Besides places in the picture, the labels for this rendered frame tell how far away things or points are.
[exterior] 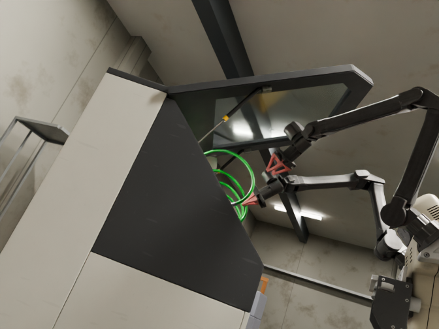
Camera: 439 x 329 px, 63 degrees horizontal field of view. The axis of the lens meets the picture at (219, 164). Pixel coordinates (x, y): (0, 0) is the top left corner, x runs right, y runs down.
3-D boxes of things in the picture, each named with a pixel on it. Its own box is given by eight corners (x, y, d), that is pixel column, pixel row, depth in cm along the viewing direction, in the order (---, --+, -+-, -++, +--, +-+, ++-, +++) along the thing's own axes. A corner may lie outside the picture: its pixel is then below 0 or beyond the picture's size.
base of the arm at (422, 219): (452, 226, 104) (443, 237, 114) (429, 205, 108) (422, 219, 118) (428, 244, 103) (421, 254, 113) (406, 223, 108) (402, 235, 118)
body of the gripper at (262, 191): (253, 190, 172) (266, 184, 172) (262, 208, 167) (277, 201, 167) (251, 185, 166) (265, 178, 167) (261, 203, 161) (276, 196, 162)
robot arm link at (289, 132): (314, 128, 135) (325, 131, 141) (297, 109, 141) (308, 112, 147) (294, 151, 141) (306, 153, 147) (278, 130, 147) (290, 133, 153)
